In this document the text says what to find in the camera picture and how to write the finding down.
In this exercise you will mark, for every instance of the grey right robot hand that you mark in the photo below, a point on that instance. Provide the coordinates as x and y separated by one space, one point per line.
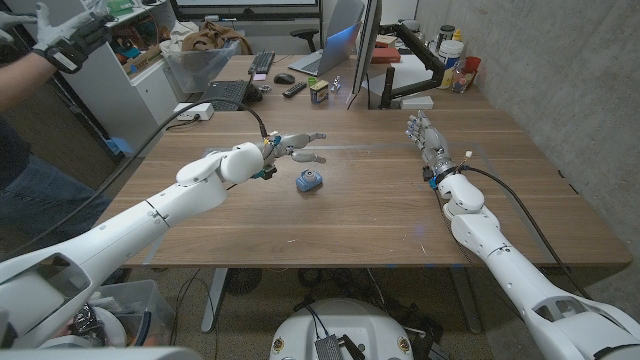
434 145

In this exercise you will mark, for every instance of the gloved hand with black tracker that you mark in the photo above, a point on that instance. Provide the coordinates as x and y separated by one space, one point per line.
67 42

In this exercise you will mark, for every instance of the gloved person hand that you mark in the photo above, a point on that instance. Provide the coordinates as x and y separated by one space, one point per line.
12 25

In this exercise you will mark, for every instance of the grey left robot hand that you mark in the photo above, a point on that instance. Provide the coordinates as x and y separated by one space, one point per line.
287 145

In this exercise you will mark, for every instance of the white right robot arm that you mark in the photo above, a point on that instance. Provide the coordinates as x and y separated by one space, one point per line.
515 280

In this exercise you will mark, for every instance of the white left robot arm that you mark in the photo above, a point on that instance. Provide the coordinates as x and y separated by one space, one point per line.
125 230

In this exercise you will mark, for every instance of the bare person forearm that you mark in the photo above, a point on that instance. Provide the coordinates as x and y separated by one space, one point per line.
20 80

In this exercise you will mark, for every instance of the flat white box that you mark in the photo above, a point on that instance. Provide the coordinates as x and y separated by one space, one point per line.
417 102

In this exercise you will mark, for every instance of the black remote control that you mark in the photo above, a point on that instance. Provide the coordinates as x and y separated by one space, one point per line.
294 90

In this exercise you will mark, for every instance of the small printed tin box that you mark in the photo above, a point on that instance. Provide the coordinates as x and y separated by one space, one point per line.
319 92

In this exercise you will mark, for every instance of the black computer mouse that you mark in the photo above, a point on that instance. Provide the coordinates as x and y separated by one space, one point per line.
284 78

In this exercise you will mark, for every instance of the small green item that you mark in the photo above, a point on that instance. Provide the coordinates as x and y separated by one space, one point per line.
311 80

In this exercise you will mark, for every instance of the clear glass jar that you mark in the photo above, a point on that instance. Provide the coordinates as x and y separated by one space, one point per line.
462 81

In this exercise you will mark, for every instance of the pink sticky note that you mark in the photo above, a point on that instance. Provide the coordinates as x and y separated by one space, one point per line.
259 76

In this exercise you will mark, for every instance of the cardboard box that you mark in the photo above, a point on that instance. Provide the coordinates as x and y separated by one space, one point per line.
142 60

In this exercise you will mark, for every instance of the small silver figure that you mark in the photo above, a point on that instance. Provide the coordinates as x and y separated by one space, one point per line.
335 84

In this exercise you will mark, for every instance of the wide black keyboard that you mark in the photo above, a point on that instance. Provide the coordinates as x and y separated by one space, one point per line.
225 92

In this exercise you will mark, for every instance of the white cabinet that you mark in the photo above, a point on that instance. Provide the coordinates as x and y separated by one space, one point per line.
130 100

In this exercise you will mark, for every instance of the slim black keyboard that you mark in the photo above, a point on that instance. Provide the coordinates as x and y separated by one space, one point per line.
261 62

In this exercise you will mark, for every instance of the white power strip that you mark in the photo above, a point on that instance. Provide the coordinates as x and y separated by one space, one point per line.
197 114

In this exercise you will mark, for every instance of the silver laptop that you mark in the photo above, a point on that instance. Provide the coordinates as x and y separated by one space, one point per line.
330 52

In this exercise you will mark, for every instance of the red book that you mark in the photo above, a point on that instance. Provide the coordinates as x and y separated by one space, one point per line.
385 55

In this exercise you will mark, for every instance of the white cloth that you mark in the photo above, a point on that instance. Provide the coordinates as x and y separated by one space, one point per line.
175 42

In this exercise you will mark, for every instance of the black office chair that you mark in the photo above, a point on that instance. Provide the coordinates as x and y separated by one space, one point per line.
305 36

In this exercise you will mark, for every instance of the dark lidded jar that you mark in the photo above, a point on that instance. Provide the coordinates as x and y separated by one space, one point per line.
445 35

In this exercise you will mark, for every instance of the yellow bottle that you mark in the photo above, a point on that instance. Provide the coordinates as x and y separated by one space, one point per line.
456 36

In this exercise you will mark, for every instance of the blue plastic piece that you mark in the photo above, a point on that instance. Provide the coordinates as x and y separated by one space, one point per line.
119 146

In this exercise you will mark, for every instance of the clear plastic bin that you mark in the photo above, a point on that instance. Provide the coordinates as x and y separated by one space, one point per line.
200 67

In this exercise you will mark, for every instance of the computer monitor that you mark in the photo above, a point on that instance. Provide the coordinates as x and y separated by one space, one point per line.
367 45

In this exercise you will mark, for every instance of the brown cloth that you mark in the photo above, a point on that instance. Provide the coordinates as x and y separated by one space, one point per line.
215 37

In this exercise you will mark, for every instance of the black floor fan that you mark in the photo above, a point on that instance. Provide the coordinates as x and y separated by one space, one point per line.
243 281

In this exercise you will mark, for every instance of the person in jeans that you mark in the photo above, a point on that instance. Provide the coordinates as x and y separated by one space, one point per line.
35 195

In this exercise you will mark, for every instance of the grey table leg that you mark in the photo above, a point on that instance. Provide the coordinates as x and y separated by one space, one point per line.
214 300
467 300

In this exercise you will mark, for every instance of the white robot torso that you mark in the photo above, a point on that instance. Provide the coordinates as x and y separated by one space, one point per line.
350 320

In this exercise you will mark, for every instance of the grey finned module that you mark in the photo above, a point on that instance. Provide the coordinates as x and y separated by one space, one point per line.
328 348

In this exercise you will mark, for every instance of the clear floor storage bin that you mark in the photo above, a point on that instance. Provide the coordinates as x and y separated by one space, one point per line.
145 310

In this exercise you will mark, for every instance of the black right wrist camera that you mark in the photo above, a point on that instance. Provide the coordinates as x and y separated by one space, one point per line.
431 177

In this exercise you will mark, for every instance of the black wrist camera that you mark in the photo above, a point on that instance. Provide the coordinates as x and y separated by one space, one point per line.
431 177
267 172

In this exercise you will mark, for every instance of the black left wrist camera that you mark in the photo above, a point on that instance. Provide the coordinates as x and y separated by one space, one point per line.
267 172

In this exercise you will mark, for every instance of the blue toy camera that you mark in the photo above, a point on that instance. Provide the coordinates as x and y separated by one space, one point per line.
307 181

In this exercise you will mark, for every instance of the black wall screen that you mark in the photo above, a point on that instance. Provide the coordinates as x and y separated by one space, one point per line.
245 12

